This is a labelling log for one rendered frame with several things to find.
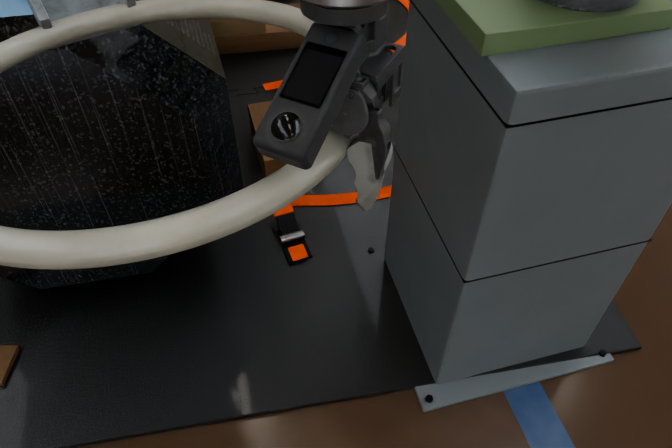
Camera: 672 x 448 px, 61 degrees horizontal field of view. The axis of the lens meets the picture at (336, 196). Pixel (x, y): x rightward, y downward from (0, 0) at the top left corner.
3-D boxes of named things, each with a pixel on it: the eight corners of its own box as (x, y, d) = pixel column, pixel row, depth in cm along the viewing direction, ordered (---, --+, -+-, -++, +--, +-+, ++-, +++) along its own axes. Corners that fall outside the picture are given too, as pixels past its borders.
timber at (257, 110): (303, 182, 182) (302, 154, 173) (267, 189, 180) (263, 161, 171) (284, 125, 202) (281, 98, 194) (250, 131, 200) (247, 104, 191)
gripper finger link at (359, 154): (410, 185, 58) (396, 106, 53) (387, 221, 55) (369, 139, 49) (383, 182, 60) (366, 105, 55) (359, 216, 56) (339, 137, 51)
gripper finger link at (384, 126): (399, 172, 52) (382, 86, 47) (392, 182, 51) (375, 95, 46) (354, 168, 54) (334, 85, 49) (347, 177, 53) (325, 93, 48)
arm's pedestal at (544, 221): (517, 217, 173) (615, -70, 113) (613, 362, 140) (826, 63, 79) (361, 249, 164) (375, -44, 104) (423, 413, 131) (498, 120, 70)
